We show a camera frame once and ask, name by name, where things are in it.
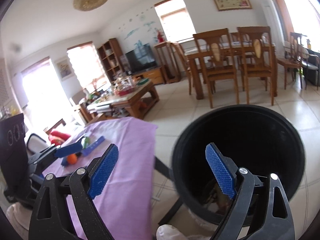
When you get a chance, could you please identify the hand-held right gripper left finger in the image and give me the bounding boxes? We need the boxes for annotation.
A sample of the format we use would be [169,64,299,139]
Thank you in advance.
[28,143,120,240]

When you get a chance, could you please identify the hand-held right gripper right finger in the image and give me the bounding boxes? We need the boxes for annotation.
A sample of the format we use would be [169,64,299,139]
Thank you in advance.
[204,142,296,240]

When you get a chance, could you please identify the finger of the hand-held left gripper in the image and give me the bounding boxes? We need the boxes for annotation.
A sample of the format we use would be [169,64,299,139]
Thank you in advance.
[27,141,84,167]
[83,136,106,156]

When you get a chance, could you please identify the black round bin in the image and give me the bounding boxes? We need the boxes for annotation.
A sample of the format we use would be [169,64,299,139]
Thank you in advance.
[171,104,306,227]

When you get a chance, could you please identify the red cushion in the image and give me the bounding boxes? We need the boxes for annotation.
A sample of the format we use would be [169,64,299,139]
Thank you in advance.
[48,129,72,144]

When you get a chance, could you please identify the pale cloth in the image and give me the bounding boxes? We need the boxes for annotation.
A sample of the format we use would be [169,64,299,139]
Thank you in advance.
[156,225,197,240]
[6,204,32,230]

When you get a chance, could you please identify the purple tablecloth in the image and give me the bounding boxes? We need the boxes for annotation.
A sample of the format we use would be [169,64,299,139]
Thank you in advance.
[41,117,158,240]

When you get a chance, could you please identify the wooden sofa with white cushions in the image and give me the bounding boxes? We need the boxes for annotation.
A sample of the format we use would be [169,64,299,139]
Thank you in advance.
[25,120,85,155]

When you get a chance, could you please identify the wooden armchair with cushion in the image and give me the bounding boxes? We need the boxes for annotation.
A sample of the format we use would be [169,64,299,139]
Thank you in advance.
[70,89,93,123]

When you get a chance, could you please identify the large window with blind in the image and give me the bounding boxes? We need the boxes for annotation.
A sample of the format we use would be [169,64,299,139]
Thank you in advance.
[21,57,68,130]

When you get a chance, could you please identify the wooden coffee table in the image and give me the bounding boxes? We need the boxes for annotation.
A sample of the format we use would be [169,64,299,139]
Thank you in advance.
[87,80,160,119]

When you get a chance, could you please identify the pile of coffee table items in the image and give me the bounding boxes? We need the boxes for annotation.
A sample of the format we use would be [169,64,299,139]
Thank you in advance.
[85,76,148,105]

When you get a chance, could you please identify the narrow window with blind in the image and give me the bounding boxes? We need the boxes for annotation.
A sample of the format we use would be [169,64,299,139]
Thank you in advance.
[67,42,112,93]

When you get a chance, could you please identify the small framed flower picture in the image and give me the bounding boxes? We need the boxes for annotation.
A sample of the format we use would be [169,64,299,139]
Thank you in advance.
[54,57,73,80]

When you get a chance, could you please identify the wooden television stand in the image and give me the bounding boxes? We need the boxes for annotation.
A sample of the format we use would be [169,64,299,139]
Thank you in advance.
[131,66,165,85]

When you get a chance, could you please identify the wooden dining table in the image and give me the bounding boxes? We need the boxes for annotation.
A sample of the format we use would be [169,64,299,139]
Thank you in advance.
[186,42,278,100]

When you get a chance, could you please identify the wooden bookshelf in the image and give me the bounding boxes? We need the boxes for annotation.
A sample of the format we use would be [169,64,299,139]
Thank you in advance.
[97,38,128,83]

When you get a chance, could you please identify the wooden dining chair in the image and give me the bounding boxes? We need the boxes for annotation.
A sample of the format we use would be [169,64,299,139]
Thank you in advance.
[237,26,274,105]
[172,42,194,95]
[193,28,240,108]
[277,32,309,89]

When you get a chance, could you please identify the black flat television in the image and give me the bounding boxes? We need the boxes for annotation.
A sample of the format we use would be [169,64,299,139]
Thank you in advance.
[125,45,158,74]

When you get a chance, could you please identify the tall wooden plant stand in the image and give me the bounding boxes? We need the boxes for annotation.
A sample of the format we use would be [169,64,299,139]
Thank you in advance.
[153,42,182,83]

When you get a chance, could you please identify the grey padded chair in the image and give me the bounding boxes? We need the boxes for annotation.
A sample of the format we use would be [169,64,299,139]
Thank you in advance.
[301,47,320,90]

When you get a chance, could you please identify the small window with blind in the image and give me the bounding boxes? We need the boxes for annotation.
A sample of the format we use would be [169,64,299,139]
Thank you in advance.
[154,0,197,43]

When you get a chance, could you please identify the white standing air conditioner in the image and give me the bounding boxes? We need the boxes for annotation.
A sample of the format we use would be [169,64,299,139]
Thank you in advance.
[260,0,285,48]

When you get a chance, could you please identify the dark cloth with ring print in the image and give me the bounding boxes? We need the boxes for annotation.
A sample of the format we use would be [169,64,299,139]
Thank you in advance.
[0,114,29,205]

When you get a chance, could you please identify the black table frame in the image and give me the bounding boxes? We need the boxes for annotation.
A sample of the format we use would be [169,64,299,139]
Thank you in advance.
[150,155,185,227]

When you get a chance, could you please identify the blue wall decals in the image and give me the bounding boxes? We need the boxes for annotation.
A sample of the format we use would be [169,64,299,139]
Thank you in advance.
[122,15,160,48]

